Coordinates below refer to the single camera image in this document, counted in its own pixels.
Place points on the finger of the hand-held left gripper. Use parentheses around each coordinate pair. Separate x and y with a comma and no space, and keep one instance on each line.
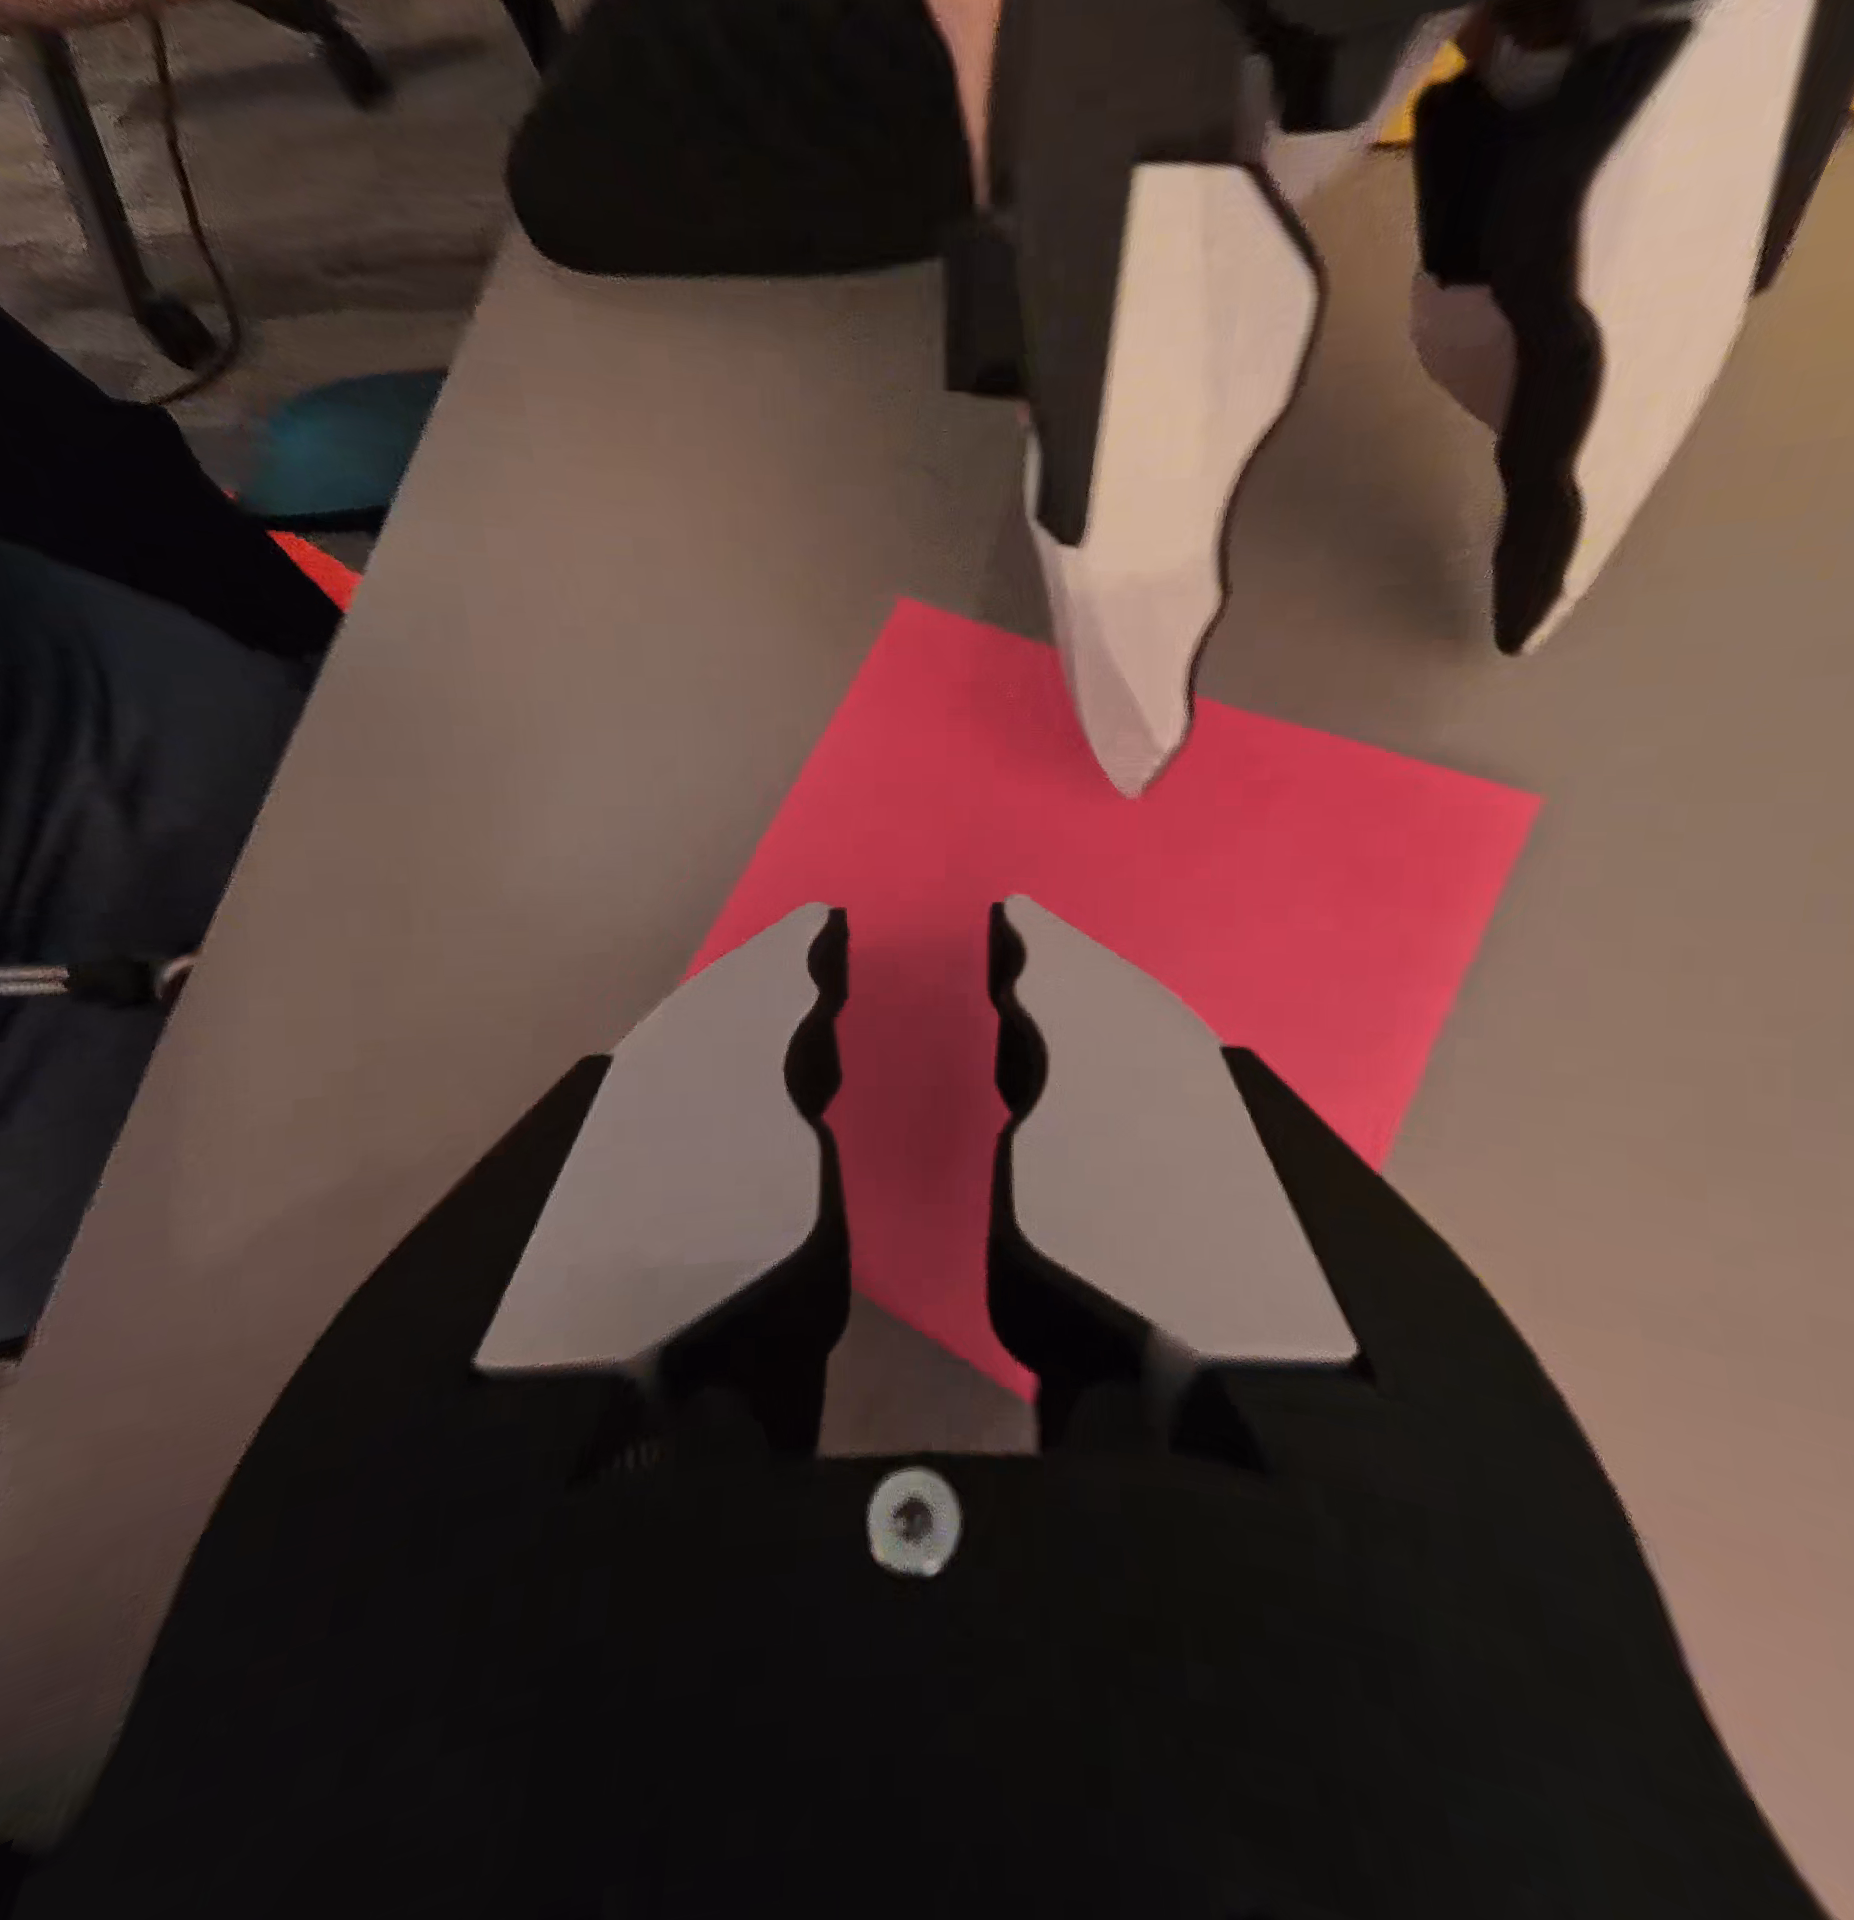
(1664,298)
(1165,454)

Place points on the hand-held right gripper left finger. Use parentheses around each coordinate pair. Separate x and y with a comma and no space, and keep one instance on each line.
(671,1200)

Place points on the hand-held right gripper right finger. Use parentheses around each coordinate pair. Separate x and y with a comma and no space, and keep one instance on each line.
(1153,1181)

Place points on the red floral origami paper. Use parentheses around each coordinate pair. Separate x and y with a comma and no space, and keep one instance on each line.
(1321,898)

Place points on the person's left hand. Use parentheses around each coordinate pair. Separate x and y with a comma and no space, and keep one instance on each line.
(959,88)

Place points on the person's legs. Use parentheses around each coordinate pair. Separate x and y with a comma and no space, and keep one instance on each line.
(104,822)

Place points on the teal round stool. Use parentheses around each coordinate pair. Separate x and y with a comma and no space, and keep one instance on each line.
(347,444)

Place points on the black furniture leg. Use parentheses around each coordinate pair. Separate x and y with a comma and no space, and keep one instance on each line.
(112,195)

